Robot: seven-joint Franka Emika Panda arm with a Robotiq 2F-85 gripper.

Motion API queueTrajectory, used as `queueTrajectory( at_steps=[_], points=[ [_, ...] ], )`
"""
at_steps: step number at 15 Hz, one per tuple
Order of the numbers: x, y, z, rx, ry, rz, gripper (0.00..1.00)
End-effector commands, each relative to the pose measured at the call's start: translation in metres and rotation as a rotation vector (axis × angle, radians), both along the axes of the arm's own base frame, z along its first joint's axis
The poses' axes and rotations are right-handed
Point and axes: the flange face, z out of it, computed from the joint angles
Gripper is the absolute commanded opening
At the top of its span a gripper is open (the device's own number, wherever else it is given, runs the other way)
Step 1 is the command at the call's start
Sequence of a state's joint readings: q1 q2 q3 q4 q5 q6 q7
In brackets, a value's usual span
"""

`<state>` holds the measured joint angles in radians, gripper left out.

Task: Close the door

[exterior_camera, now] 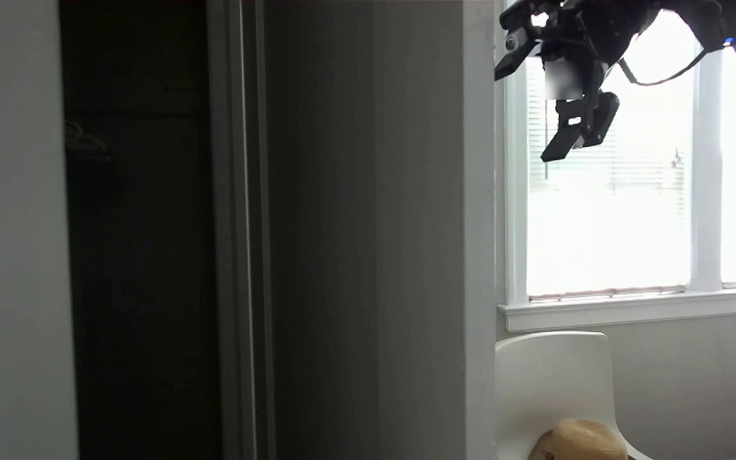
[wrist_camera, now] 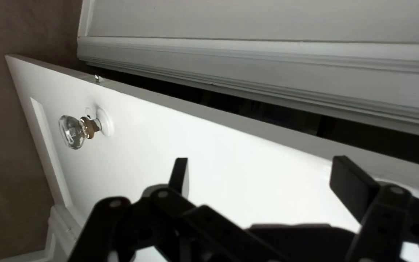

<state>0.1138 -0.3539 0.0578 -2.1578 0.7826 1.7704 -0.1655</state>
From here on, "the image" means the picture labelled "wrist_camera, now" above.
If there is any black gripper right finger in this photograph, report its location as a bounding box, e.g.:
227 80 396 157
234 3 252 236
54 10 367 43
329 154 419 262

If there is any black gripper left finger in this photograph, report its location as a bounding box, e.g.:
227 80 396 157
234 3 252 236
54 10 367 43
67 156 289 262

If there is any white panel door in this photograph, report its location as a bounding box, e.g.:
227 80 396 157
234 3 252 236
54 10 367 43
4 54 419 262

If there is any glass door knob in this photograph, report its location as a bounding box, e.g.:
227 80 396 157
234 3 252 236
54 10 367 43
57 106 115 151

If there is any white upper cabinet panel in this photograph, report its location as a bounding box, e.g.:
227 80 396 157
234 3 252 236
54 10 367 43
76 0 419 142

